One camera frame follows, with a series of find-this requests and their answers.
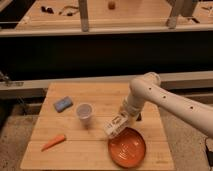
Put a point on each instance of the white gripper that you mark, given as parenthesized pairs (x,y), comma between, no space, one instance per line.
(123,119)

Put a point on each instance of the white labelled bottle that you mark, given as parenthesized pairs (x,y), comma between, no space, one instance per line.
(111,129)

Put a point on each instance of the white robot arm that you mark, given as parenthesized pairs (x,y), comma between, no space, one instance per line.
(146,87)

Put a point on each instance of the orange ceramic bowl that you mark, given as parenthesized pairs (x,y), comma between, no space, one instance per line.
(128,149)

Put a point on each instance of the black rectangular block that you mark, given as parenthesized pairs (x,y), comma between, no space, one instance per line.
(139,118)

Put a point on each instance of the clear plastic cup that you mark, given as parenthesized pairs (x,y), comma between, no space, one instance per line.
(84,113)

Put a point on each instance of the wooden board platform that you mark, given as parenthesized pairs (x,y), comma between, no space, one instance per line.
(86,149)

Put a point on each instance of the blue sponge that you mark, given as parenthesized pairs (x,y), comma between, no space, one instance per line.
(63,104)

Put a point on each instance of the orange carrot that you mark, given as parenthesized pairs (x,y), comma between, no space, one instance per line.
(54,141)

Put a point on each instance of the small orange background object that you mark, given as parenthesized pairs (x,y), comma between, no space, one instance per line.
(111,5)

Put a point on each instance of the grey metal post left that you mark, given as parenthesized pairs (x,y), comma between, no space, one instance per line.
(83,15)

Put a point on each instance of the grey metal post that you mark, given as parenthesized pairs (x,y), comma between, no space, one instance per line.
(83,15)
(176,7)

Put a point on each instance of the grey metal post right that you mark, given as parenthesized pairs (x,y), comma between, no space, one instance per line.
(176,7)

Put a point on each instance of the metal clamp at left rail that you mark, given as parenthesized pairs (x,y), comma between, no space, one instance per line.
(5,80)

